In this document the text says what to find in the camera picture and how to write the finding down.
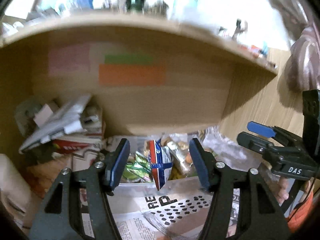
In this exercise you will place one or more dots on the white blue red chip bag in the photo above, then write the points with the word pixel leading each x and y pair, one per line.
pixel 160 161

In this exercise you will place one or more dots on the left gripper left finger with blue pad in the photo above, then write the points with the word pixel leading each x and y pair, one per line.
pixel 76 205

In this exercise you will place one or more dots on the green sticky note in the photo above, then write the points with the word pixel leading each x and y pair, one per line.
pixel 128 59

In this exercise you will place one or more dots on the pink sticky note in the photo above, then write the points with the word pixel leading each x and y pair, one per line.
pixel 73 58

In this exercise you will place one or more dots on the pink striped curtain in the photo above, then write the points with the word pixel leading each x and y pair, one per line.
pixel 302 26

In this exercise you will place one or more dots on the green pea snack packet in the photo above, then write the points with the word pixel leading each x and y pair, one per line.
pixel 137 169

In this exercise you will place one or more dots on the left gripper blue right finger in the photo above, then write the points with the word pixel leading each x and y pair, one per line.
pixel 261 129

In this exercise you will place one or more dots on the wooden shelf board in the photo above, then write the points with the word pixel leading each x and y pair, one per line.
pixel 144 31

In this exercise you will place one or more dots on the clear plastic storage bin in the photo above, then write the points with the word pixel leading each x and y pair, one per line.
pixel 135 197

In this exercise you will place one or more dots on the stack of books and papers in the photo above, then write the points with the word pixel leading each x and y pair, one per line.
pixel 80 117

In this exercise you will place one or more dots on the orange sticky note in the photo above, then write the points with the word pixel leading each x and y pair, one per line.
pixel 131 75

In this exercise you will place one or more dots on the person's hand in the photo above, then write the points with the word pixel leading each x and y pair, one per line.
pixel 282 193

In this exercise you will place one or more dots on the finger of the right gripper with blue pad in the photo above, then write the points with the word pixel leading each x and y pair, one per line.
pixel 259 217

